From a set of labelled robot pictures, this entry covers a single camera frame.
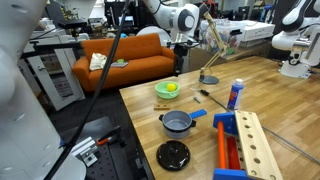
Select brown cardboard box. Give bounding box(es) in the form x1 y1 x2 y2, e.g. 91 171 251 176
189 43 234 73

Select orange handled clamp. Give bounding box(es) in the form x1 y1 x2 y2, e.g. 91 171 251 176
96 125 126 148

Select white leaning panel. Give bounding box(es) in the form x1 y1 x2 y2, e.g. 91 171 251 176
28 48 86 112

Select black perforated breadboard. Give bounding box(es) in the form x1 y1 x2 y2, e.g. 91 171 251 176
84 143 134 180

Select grey pot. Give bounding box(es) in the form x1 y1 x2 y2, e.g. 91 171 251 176
158 110 197 140

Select blue lego brick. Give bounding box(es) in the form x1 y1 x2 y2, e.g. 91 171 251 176
188 109 208 120

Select orange sofa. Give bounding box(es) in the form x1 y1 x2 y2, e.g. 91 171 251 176
72 33 183 93

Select aluminium bracket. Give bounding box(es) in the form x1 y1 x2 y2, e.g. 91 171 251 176
68 136 101 168

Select lamp cable with black switch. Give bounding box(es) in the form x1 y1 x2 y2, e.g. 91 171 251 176
190 88 320 165

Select mint green bowl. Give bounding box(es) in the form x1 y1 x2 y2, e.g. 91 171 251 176
154 81 181 100

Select black pot lid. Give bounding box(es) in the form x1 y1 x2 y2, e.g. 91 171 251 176
156 139 192 172

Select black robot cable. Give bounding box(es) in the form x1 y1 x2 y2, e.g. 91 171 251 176
43 0 132 180

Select blue bottle white cap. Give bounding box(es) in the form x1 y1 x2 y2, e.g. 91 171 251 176
227 78 245 111

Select white flat carton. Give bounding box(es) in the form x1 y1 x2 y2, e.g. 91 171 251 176
234 19 276 43

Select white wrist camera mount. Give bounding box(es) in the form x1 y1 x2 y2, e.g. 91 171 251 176
165 37 198 47

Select small brown wooden block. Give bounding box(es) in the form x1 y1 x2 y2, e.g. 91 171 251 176
153 104 171 111

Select grey book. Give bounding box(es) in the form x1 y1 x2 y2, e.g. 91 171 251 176
109 61 129 69

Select wooden rack blue ends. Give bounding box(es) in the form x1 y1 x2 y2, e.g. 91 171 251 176
212 110 284 180

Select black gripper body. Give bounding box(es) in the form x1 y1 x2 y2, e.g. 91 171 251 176
173 44 189 62

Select white cloth bag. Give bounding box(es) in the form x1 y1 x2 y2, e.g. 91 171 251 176
89 52 108 72

